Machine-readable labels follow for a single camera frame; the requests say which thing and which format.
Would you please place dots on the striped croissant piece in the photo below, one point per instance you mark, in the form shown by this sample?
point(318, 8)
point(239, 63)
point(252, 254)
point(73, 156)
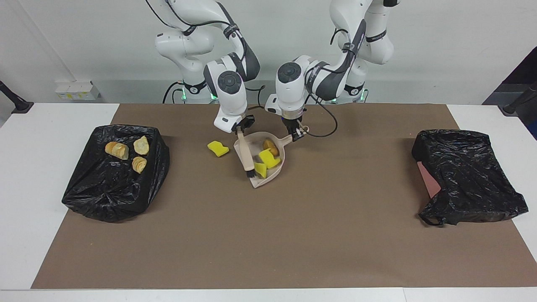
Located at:
point(139, 165)

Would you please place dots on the black camera stand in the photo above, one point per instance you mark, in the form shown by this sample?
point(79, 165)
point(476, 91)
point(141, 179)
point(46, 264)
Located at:
point(518, 102)
point(14, 102)

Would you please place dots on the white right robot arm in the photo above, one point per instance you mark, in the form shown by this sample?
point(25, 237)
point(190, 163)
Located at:
point(230, 96)

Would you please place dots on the beige plastic dustpan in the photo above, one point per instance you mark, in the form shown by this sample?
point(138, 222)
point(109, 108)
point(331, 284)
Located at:
point(256, 144)

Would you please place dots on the black trash bag, tied knot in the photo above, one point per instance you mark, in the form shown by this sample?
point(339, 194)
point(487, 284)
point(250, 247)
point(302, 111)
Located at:
point(105, 193)

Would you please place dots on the brown peanut toy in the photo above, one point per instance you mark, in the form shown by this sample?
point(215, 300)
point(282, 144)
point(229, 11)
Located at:
point(270, 146)

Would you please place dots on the black trash bag over pink bin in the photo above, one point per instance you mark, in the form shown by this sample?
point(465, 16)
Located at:
point(474, 176)

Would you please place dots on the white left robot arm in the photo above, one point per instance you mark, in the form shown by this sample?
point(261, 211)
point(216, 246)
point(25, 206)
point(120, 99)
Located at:
point(291, 92)

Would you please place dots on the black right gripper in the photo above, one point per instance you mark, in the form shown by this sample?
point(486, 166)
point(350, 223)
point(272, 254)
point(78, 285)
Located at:
point(240, 125)

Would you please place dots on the pink bin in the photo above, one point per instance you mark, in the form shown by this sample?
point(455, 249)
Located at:
point(430, 180)

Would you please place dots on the yellow notched sponge piece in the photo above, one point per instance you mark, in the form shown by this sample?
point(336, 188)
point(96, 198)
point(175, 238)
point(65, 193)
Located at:
point(218, 148)

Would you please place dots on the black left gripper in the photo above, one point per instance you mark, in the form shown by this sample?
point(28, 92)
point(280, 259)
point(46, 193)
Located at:
point(293, 121)

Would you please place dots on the pale bread chunk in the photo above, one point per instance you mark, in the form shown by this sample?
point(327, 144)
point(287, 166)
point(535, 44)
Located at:
point(141, 145)

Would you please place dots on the croissant piece with pale end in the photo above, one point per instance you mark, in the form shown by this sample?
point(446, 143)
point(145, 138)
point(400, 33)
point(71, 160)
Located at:
point(116, 150)

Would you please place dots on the white wall socket box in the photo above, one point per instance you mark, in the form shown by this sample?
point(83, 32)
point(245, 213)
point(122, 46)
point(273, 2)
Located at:
point(77, 90)

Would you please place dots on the brown paper table mat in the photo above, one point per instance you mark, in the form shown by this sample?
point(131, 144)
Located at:
point(293, 235)

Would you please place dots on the beige hand brush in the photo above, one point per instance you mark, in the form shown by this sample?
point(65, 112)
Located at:
point(244, 151)

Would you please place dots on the dark background panel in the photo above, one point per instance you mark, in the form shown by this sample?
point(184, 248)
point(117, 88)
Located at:
point(524, 71)

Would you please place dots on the yellow sponge with green side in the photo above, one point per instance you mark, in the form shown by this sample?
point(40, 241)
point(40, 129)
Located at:
point(267, 157)

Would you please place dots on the yellow wedge sponge piece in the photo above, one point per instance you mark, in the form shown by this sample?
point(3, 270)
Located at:
point(260, 170)

